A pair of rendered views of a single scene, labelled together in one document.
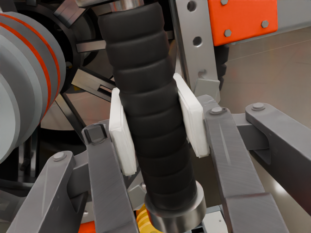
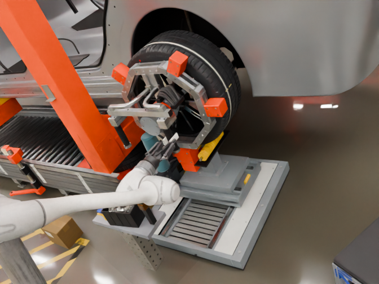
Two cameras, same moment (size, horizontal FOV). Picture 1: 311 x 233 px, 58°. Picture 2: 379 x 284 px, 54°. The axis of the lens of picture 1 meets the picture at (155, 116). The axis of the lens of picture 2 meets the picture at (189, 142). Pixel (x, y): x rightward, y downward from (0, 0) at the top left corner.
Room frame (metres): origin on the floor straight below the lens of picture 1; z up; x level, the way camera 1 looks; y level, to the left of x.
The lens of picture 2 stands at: (-0.89, -1.14, 1.78)
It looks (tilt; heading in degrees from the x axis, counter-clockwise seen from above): 33 degrees down; 44
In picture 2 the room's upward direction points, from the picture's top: 23 degrees counter-clockwise
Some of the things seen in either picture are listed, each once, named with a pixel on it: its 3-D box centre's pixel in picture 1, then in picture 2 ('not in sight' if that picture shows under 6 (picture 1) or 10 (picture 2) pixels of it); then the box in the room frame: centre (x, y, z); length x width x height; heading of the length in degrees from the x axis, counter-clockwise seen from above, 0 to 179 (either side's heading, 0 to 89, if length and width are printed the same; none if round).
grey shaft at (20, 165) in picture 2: not in sight; (26, 172); (0.16, 1.85, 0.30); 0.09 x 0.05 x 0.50; 91
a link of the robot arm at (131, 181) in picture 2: not in sight; (133, 187); (-0.18, -0.02, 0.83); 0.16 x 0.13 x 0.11; 1
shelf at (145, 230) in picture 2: not in sight; (128, 217); (-0.09, 0.32, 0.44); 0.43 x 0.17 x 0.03; 91
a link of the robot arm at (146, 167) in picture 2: not in sight; (145, 170); (-0.07, 0.00, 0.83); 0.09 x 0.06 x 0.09; 91
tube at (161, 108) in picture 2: not in sight; (156, 92); (0.28, 0.07, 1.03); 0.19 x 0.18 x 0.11; 1
